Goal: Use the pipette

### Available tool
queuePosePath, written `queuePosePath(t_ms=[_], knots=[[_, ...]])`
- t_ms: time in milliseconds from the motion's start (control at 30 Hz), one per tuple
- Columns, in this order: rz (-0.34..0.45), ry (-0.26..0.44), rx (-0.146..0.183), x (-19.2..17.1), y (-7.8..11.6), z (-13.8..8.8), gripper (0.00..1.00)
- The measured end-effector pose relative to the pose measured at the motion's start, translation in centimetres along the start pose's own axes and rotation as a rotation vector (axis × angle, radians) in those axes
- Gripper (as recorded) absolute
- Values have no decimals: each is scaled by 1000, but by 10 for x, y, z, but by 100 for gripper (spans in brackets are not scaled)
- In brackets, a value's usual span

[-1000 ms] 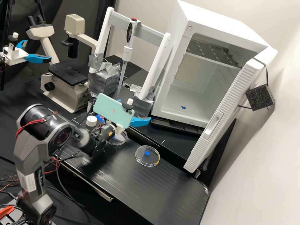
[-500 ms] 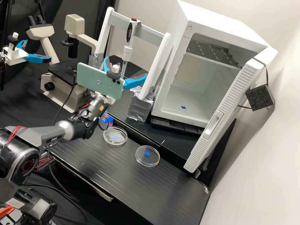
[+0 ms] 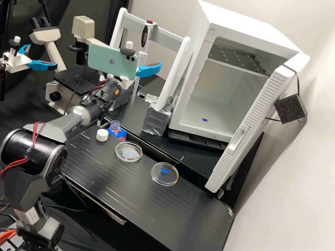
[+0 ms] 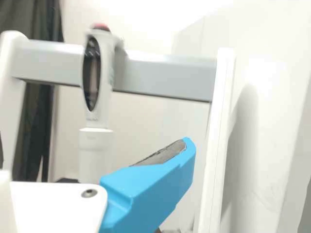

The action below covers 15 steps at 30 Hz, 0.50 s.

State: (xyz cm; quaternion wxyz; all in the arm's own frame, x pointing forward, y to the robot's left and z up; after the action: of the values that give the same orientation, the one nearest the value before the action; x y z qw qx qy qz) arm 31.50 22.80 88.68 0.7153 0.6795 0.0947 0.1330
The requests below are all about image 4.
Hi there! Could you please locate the white pipette stand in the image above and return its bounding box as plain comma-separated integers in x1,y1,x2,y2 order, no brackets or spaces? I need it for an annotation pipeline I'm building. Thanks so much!
0,31,238,233

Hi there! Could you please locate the pipette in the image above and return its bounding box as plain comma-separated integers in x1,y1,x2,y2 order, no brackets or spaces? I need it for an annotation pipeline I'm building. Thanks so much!
79,23,127,184

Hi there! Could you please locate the white incubator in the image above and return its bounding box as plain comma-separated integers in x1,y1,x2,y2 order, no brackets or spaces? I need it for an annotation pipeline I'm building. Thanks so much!
171,0,311,233

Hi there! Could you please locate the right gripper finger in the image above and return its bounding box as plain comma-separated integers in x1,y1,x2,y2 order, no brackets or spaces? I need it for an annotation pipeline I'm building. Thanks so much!
99,136,196,233

